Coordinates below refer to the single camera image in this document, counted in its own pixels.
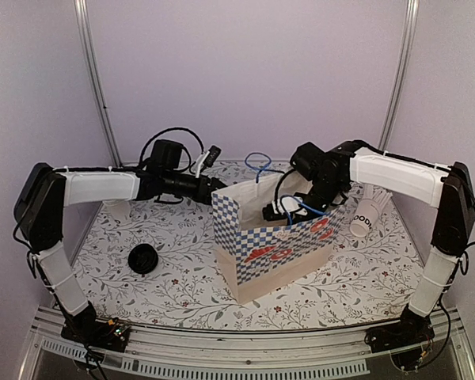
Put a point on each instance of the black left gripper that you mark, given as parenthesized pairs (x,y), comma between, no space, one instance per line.
(214,184)

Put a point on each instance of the checkered paper takeout bag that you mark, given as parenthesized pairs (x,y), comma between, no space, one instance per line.
(256,256)

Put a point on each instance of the stack of white paper cups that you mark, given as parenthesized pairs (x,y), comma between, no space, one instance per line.
(118,209)

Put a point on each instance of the stack of black cup lids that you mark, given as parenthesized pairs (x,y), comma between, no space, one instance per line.
(143,259)

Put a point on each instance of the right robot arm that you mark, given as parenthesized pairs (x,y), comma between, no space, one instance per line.
(448,188)

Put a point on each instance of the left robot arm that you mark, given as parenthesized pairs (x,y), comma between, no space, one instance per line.
(47,192)

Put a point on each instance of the floral patterned table mat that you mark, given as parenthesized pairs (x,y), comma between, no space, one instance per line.
(364,280)

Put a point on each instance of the white cup holding straws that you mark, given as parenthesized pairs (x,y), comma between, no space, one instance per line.
(366,215)

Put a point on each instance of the bundle of white wrapped straws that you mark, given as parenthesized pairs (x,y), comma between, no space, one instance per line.
(380,197)

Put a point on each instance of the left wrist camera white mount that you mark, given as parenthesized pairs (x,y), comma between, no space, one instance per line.
(206,160)

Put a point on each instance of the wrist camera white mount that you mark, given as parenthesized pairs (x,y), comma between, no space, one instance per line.
(206,160)
(284,208)

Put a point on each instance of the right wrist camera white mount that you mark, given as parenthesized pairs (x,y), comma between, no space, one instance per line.
(284,208)

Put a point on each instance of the grey slotted cable duct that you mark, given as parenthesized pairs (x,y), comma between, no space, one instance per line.
(179,354)

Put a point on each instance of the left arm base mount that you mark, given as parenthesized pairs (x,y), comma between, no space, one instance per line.
(112,335)

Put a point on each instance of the left aluminium frame post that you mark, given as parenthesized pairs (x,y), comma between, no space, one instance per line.
(89,54)

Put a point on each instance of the aluminium frame post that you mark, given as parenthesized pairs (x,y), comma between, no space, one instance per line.
(407,42)
(89,54)

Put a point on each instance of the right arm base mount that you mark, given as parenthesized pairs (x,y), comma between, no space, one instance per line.
(405,332)

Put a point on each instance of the right aluminium frame post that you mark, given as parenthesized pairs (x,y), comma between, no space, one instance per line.
(407,42)

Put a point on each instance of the aluminium table edge rail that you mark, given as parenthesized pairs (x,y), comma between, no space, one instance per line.
(47,326)

